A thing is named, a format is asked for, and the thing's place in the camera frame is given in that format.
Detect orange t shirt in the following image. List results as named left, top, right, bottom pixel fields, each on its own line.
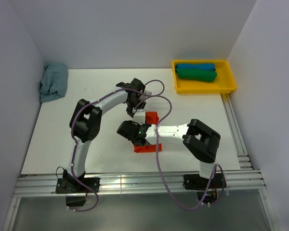
left=134, top=112, right=159, bottom=153

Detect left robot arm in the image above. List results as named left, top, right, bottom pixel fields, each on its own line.
left=66, top=78, right=152, bottom=192

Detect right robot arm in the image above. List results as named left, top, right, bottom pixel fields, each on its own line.
left=117, top=119, right=221, bottom=188

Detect yellow plastic tray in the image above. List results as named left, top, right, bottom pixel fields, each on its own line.
left=172, top=60, right=236, bottom=94

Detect green rolled t shirt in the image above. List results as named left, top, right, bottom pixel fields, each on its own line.
left=176, top=69, right=217, bottom=83

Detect blue rolled t shirt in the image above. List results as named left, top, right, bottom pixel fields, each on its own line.
left=175, top=63, right=215, bottom=71

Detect grey-blue crumpled t shirt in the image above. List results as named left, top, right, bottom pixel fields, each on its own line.
left=39, top=62, right=68, bottom=103

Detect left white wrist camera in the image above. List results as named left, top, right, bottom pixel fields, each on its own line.
left=144, top=90, right=152, bottom=97

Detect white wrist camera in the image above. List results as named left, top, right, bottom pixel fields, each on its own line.
left=132, top=109, right=146, bottom=125
left=144, top=90, right=152, bottom=97

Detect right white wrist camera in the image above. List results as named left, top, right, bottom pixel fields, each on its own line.
left=132, top=109, right=146, bottom=125

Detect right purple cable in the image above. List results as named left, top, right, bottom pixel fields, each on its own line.
left=133, top=95, right=226, bottom=212

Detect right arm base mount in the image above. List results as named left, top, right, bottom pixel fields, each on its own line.
left=183, top=173, right=227, bottom=205

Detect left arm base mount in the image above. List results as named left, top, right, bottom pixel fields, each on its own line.
left=55, top=169, right=100, bottom=207

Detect aluminium rail frame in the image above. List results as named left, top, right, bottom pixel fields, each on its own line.
left=3, top=94, right=280, bottom=231

